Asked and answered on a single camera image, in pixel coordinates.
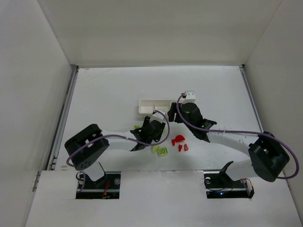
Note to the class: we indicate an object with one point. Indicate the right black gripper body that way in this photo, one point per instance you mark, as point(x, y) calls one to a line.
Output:
point(176, 113)

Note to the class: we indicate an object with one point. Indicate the red arch lego piece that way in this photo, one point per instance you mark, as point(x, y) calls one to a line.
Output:
point(178, 139)

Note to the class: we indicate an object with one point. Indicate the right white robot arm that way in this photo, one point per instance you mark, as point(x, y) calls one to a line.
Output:
point(266, 157)

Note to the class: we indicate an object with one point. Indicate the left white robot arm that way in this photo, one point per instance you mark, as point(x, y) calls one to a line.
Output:
point(86, 147)

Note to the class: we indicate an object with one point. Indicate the green curved lego piece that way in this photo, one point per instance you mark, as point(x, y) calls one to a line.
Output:
point(155, 148)

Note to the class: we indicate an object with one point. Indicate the green 2x2 lego plate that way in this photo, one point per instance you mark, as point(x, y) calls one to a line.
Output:
point(162, 152)

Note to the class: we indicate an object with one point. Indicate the white divided container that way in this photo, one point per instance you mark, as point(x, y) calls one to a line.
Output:
point(148, 106)

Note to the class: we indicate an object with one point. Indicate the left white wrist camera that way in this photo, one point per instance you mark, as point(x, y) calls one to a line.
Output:
point(158, 115)

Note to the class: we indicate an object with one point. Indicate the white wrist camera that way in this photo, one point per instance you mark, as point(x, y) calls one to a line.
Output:
point(158, 115)
point(190, 97)

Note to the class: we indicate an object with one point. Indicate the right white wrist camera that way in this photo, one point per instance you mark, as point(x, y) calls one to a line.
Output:
point(190, 97)

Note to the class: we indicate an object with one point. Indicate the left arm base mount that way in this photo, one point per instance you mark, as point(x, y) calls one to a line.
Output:
point(96, 183)

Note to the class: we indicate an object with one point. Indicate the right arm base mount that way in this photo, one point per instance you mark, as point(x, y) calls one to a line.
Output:
point(219, 185)

